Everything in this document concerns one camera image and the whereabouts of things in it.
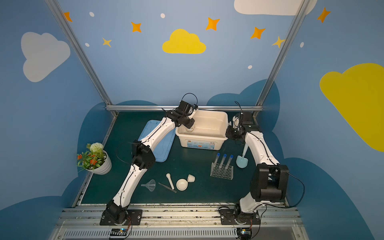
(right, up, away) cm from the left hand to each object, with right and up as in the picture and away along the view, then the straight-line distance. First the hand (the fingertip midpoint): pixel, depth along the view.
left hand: (190, 119), depth 100 cm
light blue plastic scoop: (+34, -28, -4) cm, 44 cm away
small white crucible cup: (+1, -35, -15) cm, 38 cm away
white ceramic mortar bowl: (-4, -39, -15) cm, 42 cm away
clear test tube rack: (+19, -33, -11) cm, 40 cm away
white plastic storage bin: (+14, -9, +12) cm, 20 cm away
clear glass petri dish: (0, -7, +5) cm, 9 cm away
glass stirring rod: (-13, -40, -16) cm, 45 cm away
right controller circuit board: (+28, -59, -26) cm, 70 cm away
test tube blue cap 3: (+23, -26, -14) cm, 37 cm away
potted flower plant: (-50, -23, -22) cm, 59 cm away
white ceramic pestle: (-13, -34, -12) cm, 39 cm away
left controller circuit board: (-35, -58, -26) cm, 73 cm away
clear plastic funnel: (-21, -38, -19) cm, 47 cm away
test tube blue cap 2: (+19, -29, -9) cm, 36 cm away
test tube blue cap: (+16, -21, -18) cm, 32 cm away
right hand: (+23, -8, -11) cm, 27 cm away
